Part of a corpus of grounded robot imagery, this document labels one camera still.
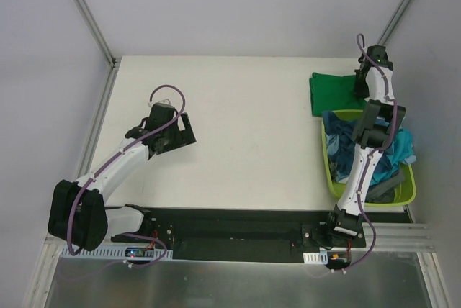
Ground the right white cable duct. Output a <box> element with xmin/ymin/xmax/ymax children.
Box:
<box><xmin>303</xmin><ymin>251</ymin><xmax>328</xmax><ymax>265</ymax></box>

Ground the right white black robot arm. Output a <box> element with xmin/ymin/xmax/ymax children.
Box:
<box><xmin>324</xmin><ymin>35</ymin><xmax>406</xmax><ymax>247</ymax></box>

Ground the teal blue t-shirt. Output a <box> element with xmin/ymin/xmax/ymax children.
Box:
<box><xmin>370</xmin><ymin>128</ymin><xmax>416</xmax><ymax>186</ymax></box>

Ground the left white cable duct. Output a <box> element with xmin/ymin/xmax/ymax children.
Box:
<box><xmin>61</xmin><ymin>245</ymin><xmax>173</xmax><ymax>261</ymax></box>

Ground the dark blue t-shirt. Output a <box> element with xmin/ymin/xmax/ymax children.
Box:
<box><xmin>322</xmin><ymin>111</ymin><xmax>356</xmax><ymax>184</ymax></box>

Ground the left aluminium frame post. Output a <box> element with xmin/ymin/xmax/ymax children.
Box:
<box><xmin>73</xmin><ymin>0</ymin><xmax>118</xmax><ymax>68</ymax></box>

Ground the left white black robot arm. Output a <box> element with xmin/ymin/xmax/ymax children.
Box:
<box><xmin>48</xmin><ymin>102</ymin><xmax>196</xmax><ymax>253</ymax></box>

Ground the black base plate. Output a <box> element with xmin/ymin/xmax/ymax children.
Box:
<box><xmin>111</xmin><ymin>208</ymin><xmax>366</xmax><ymax>263</ymax></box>

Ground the right aluminium frame post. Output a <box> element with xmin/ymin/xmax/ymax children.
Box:
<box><xmin>377</xmin><ymin>0</ymin><xmax>415</xmax><ymax>49</ymax></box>

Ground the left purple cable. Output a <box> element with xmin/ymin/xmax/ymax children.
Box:
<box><xmin>57</xmin><ymin>84</ymin><xmax>187</xmax><ymax>282</ymax></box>

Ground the green t-shirt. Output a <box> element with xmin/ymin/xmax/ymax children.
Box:
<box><xmin>309</xmin><ymin>73</ymin><xmax>367</xmax><ymax>117</ymax></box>

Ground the white cable duct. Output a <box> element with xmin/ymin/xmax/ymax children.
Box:
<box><xmin>61</xmin><ymin>245</ymin><xmax>173</xmax><ymax>261</ymax></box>
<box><xmin>303</xmin><ymin>251</ymin><xmax>328</xmax><ymax>265</ymax></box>

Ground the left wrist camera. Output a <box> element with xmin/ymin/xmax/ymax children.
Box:
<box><xmin>158</xmin><ymin>99</ymin><xmax>172</xmax><ymax>106</ymax></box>

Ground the aluminium frame post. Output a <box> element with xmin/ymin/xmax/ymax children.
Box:
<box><xmin>377</xmin><ymin>0</ymin><xmax>415</xmax><ymax>49</ymax></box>
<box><xmin>73</xmin><ymin>0</ymin><xmax>118</xmax><ymax>68</ymax></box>

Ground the lime green plastic basket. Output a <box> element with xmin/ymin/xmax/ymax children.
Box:
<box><xmin>321</xmin><ymin>109</ymin><xmax>416</xmax><ymax>208</ymax></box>

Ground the grey t-shirt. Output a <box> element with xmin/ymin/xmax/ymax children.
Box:
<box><xmin>365</xmin><ymin>171</ymin><xmax>405</xmax><ymax>204</ymax></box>

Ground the aluminium front rail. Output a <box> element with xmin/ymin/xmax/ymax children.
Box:
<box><xmin>374</xmin><ymin>223</ymin><xmax>435</xmax><ymax>253</ymax></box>

